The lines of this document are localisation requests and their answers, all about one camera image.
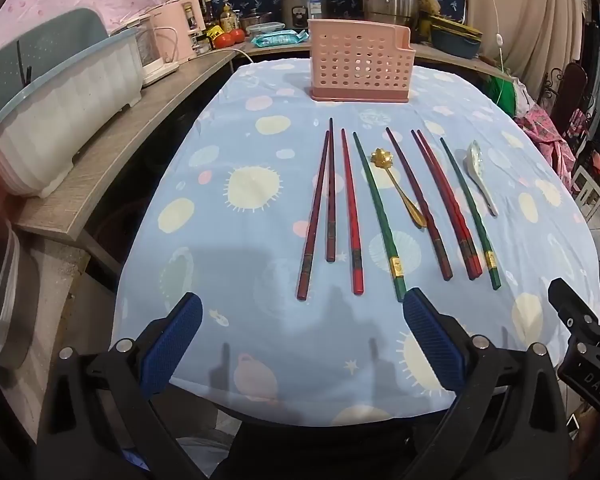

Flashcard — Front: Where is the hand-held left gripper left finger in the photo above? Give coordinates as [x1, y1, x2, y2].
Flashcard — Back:
[35, 291, 206, 480]

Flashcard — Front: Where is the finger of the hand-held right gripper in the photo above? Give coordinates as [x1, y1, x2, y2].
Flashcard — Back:
[548, 277, 600, 333]

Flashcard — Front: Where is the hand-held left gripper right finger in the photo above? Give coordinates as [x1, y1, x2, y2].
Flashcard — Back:
[402, 287, 568, 480]

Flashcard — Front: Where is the green chopstick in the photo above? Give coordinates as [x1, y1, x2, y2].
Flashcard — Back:
[439, 137, 502, 291]
[352, 131, 408, 304]

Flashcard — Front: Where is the dark red chopstick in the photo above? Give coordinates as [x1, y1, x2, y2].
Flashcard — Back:
[411, 129, 477, 281]
[326, 118, 337, 263]
[385, 127, 454, 281]
[296, 130, 330, 302]

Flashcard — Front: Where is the gold flower spoon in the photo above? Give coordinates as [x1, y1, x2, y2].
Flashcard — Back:
[370, 147, 426, 230]

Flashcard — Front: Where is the bright red chopstick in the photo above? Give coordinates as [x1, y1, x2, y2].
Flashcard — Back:
[340, 128, 365, 296]
[417, 129, 483, 278]

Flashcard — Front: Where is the white ceramic spoon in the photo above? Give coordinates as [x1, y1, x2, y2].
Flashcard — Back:
[463, 140, 499, 217]

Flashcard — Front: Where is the pink perforated utensil basket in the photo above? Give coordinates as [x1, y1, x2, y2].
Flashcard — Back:
[307, 18, 411, 104]

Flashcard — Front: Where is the blue patterned tablecloth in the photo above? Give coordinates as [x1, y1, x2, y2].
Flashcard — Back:
[111, 57, 600, 428]

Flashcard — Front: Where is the pink floral cloth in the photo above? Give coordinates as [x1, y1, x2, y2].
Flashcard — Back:
[512, 109, 577, 173]

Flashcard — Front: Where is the dark metal chair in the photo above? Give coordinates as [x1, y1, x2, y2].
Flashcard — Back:
[542, 62, 589, 132]

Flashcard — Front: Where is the wooden side shelf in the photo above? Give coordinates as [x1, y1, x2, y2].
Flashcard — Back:
[15, 49, 243, 238]

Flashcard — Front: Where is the green cloth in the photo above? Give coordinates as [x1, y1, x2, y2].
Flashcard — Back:
[489, 76, 532, 117]

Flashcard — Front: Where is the white ribbed plastic planter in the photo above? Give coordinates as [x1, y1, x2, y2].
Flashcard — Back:
[0, 27, 146, 198]

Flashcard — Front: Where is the white glass kettle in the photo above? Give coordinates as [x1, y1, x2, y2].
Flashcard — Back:
[112, 14, 181, 87]

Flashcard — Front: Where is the beige curtain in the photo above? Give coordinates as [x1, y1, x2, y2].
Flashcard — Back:
[465, 0, 587, 83]

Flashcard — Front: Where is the pink kitchen appliance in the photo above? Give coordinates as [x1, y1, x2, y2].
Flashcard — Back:
[150, 0, 206, 63]

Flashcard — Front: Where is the blue wet wipes packet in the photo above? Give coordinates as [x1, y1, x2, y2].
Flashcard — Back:
[250, 30, 309, 50]

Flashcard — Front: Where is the clear plastic food container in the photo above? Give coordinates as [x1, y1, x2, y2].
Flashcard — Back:
[245, 22, 286, 38]

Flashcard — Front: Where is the teal plastic board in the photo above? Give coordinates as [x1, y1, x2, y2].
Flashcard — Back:
[0, 7, 110, 131]

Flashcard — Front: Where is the steel rice cooker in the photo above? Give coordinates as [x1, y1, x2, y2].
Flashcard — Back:
[280, 0, 331, 31]

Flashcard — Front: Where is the white cable with switch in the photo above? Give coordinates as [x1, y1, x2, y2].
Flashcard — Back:
[482, 0, 512, 106]

